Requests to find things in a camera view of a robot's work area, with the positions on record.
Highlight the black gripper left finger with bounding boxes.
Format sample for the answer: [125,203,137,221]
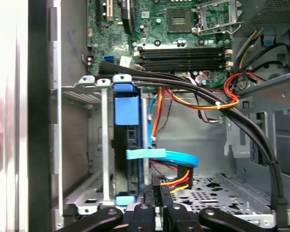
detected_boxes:
[54,173,161,232]

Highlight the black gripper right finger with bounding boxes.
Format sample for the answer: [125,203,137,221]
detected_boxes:
[160,185,263,232]

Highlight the disk power wire black plug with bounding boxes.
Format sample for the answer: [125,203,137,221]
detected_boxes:
[148,158,193,194]

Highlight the blue data wire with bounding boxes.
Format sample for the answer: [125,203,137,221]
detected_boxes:
[126,93,199,171]

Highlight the hard disk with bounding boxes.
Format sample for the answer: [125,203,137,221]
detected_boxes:
[113,82,144,206]

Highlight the metal disk bay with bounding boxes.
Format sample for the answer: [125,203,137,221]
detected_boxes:
[60,74,145,213]

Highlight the black PC case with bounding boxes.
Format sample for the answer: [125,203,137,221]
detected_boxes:
[28,0,290,232]

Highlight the metal drive cage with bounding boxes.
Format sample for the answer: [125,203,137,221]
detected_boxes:
[224,72,290,167]

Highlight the black RAM slot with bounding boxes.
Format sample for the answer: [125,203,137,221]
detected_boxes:
[135,47,233,53]
[135,59,233,65]
[135,64,233,72]
[135,52,233,58]

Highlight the green motherboard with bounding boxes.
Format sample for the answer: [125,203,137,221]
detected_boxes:
[87,0,240,87]

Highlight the metal socket cover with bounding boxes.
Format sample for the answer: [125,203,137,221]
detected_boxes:
[198,0,237,33]

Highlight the CPU socket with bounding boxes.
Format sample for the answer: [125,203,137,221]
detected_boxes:
[166,8,192,32]

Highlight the metal locking lever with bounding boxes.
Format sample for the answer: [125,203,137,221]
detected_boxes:
[196,21,244,36]

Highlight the black expansion slot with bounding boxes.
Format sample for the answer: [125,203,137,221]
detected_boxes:
[95,0,102,31]

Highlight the blue expansion slot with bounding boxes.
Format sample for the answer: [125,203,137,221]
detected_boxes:
[134,0,139,34]

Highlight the beige expansion slot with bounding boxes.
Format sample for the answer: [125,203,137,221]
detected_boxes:
[105,0,112,21]

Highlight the black sleeved cable bundle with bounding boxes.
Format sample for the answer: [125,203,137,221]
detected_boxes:
[98,60,289,229]

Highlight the grey wires white plug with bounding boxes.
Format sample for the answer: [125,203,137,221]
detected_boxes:
[198,108,227,124]

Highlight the orange red yellow wire harness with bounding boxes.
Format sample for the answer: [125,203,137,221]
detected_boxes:
[159,71,266,112]

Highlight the yellow black power wires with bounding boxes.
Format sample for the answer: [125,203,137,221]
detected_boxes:
[235,28,265,72]

